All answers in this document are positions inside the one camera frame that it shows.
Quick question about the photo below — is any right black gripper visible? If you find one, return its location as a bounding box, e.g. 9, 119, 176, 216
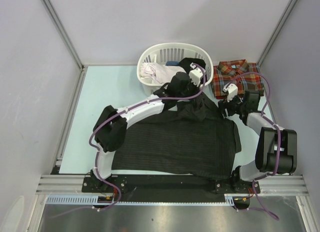
215, 92, 245, 119

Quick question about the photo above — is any dark striped long sleeve shirt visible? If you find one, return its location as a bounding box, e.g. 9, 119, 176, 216
112, 93, 242, 180

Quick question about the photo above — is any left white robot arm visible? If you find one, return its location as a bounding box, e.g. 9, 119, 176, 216
89, 68, 207, 192

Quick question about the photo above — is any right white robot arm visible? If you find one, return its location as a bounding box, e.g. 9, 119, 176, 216
218, 91, 298, 193

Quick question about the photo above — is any black garment in basket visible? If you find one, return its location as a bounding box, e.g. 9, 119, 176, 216
176, 57, 207, 81

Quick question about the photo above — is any blue garment in basket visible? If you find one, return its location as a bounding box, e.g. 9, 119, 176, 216
165, 61, 179, 66

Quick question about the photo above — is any red plaid folded shirt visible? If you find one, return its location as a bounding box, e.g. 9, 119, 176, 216
211, 59, 264, 100

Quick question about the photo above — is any white shirt in basket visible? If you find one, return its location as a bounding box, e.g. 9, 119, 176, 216
139, 62, 180, 84

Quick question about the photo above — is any white plastic laundry basket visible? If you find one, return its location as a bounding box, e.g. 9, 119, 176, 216
136, 42, 214, 96

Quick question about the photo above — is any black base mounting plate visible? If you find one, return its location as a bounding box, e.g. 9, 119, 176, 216
81, 174, 261, 203

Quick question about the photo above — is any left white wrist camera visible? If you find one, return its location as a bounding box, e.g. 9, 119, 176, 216
188, 63, 206, 86

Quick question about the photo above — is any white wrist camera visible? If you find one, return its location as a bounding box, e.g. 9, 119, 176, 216
188, 63, 206, 86
222, 82, 238, 102

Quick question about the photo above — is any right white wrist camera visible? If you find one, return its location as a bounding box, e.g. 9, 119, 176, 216
222, 82, 238, 102

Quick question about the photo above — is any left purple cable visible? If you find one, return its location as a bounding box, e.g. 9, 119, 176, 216
87, 63, 210, 213

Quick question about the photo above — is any white slotted cable duct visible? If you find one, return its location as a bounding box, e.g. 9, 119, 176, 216
45, 195, 235, 207

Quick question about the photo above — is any right aluminium corner post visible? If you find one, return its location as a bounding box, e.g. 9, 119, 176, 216
257, 0, 299, 67

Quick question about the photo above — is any aluminium corner post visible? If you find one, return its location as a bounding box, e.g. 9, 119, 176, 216
257, 0, 299, 67
40, 0, 84, 71

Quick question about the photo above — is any left aluminium corner post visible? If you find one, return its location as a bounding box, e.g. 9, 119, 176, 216
40, 0, 84, 71

